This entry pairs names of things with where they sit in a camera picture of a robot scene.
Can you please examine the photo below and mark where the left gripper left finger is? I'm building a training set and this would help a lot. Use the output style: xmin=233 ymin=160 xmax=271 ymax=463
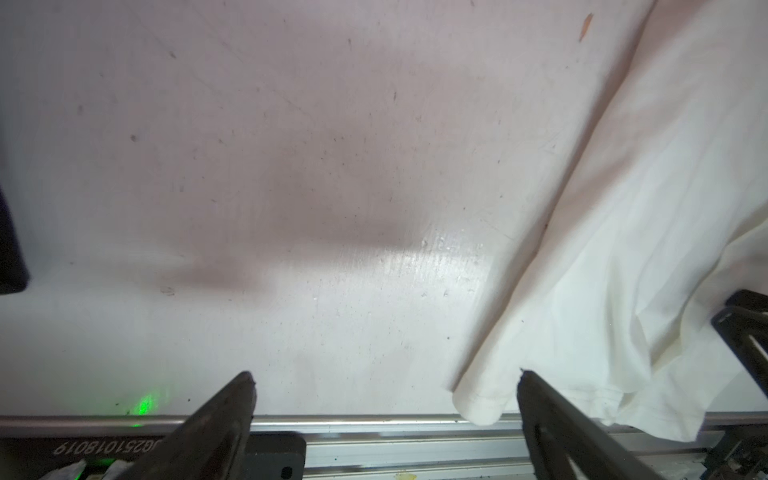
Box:
xmin=119 ymin=371 xmax=257 ymax=480

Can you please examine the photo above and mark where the folded black t shirt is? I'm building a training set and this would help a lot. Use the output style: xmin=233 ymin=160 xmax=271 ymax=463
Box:
xmin=0 ymin=195 xmax=30 ymax=295

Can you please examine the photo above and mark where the white t shirt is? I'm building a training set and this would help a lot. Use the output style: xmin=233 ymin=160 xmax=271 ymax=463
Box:
xmin=453 ymin=1 xmax=767 ymax=442

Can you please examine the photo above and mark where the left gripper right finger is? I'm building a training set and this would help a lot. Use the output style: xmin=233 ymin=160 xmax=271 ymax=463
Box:
xmin=517 ymin=370 xmax=660 ymax=480

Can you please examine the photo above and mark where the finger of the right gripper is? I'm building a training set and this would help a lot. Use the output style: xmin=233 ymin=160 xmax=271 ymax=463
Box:
xmin=711 ymin=289 xmax=767 ymax=395

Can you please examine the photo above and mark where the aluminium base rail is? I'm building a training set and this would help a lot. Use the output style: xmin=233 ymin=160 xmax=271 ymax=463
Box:
xmin=0 ymin=410 xmax=768 ymax=480

